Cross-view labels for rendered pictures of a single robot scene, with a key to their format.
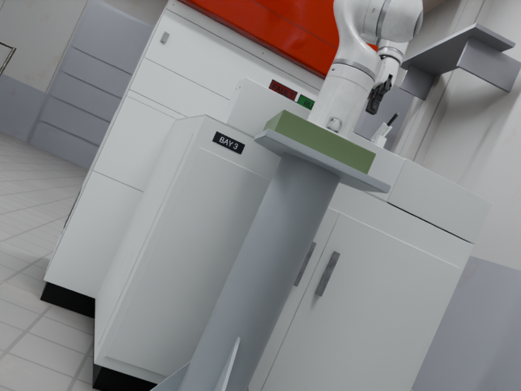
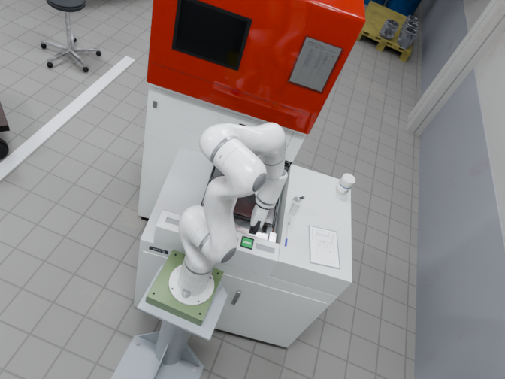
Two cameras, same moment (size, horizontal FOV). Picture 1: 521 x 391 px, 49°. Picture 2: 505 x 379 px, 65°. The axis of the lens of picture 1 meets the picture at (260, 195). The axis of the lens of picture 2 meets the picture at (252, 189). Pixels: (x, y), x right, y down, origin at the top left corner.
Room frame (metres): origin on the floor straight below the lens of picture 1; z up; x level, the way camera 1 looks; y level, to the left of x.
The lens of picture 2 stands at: (0.70, -0.29, 2.40)
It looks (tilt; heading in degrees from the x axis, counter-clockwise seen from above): 47 degrees down; 9
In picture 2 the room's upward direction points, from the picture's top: 23 degrees clockwise
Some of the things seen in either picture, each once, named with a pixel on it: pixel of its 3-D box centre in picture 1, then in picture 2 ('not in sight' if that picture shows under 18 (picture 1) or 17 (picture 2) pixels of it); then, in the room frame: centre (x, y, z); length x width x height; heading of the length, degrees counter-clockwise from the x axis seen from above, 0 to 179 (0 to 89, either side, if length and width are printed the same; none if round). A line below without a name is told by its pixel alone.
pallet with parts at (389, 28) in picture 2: not in sight; (390, 22); (7.01, -0.22, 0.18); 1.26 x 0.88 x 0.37; 8
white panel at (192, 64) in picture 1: (245, 95); (222, 132); (2.21, 0.21, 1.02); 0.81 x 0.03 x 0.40; 107
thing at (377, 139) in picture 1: (377, 141); (296, 202); (2.01, -0.30, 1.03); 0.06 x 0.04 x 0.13; 17
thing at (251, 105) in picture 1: (314, 142); (216, 243); (1.68, -0.08, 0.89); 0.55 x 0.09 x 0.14; 107
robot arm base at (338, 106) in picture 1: (338, 107); (195, 273); (1.46, -0.09, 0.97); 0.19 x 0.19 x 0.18
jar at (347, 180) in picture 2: not in sight; (345, 183); (2.33, -0.48, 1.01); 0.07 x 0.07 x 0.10
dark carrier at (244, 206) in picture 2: not in sight; (244, 189); (2.05, -0.04, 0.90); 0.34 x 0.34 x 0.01; 17
